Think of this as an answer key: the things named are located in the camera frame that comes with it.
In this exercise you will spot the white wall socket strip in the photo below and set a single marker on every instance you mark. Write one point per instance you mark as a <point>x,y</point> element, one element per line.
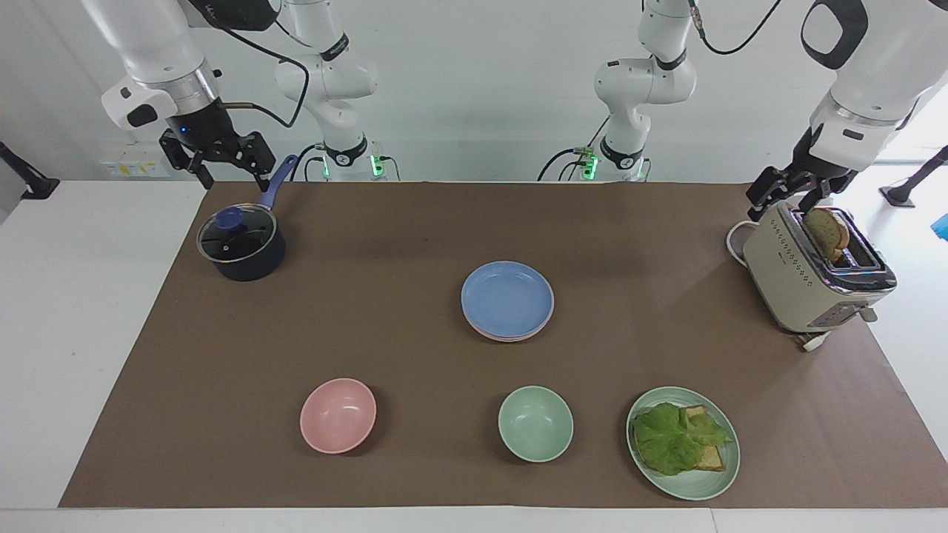
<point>133,164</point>

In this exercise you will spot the pink bowl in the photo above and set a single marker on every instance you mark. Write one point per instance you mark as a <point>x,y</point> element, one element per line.
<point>338,414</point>

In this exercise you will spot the toasted bread slice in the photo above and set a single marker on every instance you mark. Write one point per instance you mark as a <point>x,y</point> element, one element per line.
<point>712,457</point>

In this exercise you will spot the blue plate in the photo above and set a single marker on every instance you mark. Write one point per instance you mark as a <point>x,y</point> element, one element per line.
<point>507,297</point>

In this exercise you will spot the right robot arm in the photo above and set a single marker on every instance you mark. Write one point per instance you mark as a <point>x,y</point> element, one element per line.
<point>159,44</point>

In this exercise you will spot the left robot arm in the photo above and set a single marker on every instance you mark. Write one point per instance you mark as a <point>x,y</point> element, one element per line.
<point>878,66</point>

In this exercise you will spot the dark blue saucepan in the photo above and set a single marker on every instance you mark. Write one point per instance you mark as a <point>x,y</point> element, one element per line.
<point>252,259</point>

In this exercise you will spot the brown bread slice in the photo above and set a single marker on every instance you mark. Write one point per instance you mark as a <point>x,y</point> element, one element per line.
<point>826,233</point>

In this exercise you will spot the green plate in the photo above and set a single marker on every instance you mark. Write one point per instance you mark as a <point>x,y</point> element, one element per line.
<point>696,485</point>

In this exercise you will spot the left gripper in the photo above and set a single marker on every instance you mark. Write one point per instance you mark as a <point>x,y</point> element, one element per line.
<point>813,164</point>

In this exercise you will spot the light blue object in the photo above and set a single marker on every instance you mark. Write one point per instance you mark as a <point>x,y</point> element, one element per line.
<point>941,226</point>

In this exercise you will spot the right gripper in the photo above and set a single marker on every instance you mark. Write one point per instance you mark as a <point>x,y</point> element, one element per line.
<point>201,126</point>

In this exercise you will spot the beige toaster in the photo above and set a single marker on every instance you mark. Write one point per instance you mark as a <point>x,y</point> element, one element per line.
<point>796,281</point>

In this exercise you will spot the pink plate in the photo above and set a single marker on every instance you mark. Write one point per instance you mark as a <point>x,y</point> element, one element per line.
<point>511,337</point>

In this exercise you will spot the green lettuce leaf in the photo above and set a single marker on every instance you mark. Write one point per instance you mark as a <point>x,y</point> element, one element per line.
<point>674,440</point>

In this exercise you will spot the glass lid with blue knob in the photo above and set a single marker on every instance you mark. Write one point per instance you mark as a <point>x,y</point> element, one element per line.
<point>235,233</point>

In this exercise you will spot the green bowl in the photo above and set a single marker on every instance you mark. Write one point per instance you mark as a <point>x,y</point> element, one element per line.
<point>535,423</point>

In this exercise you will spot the black stand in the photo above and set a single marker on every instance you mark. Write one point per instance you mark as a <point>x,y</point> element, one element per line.
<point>26,179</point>
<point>912,185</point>

